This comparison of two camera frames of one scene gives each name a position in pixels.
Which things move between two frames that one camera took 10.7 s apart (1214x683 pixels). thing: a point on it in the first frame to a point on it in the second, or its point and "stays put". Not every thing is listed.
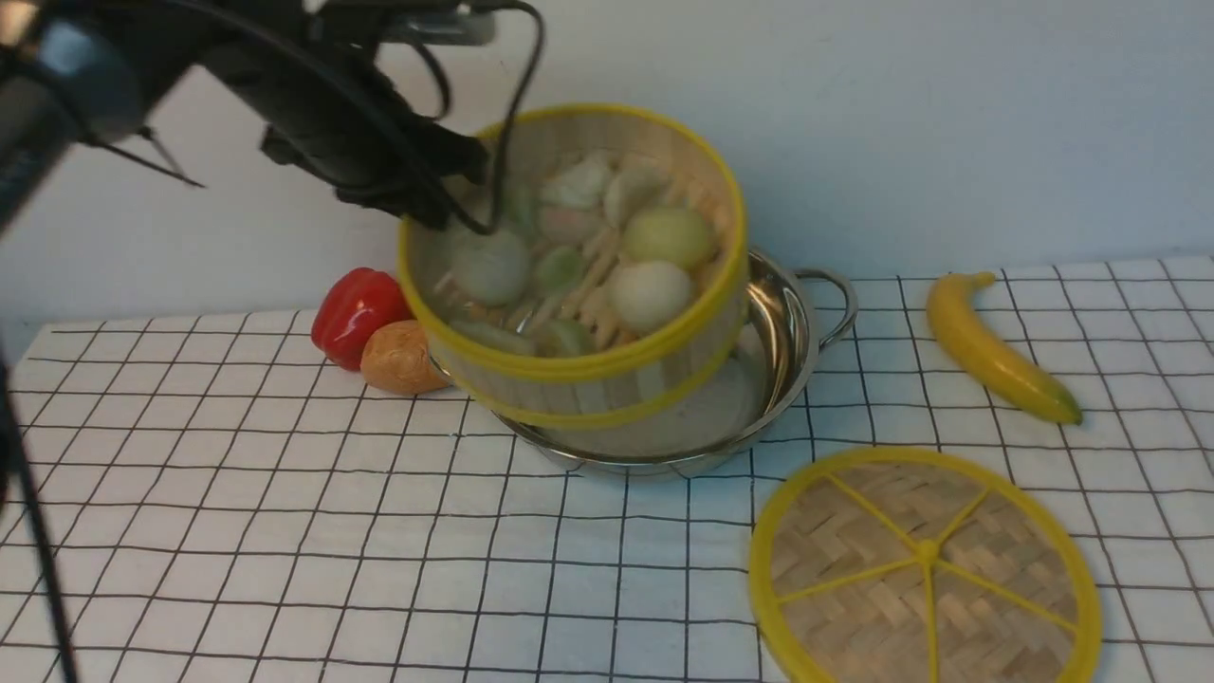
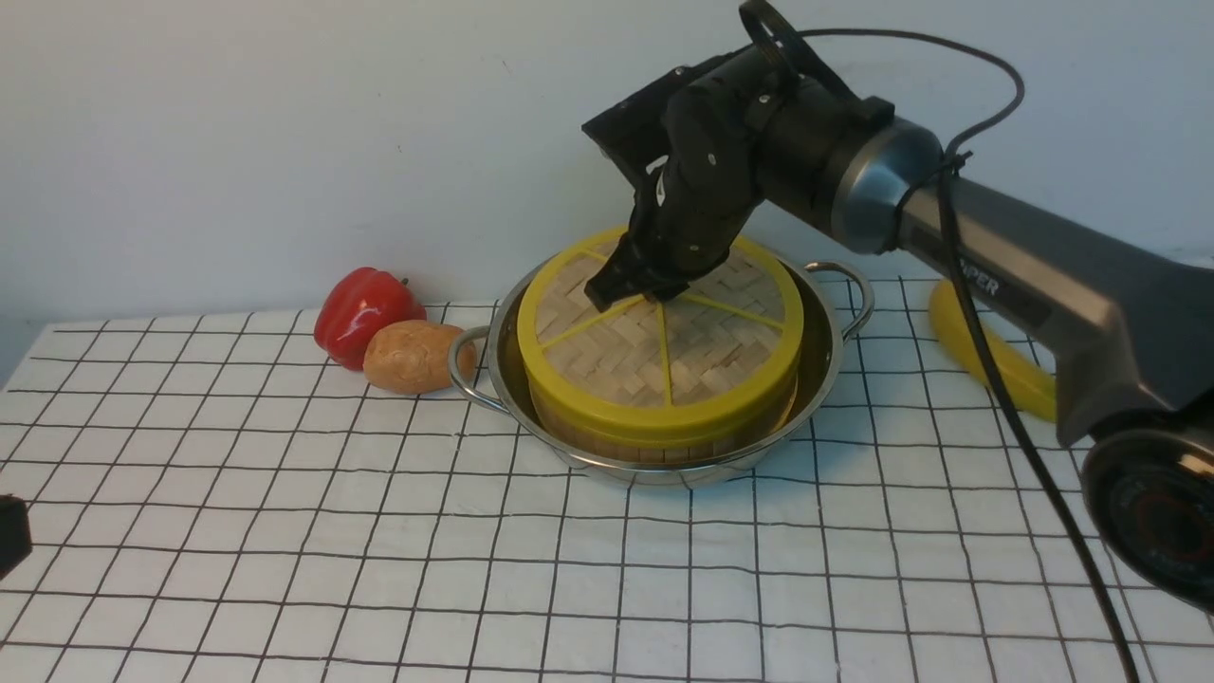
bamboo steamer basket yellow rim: [598, 278] to [753, 426]
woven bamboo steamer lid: [923, 565] to [717, 360]
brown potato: [396, 360] stays put
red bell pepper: [354, 306] stays put
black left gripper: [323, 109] to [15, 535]
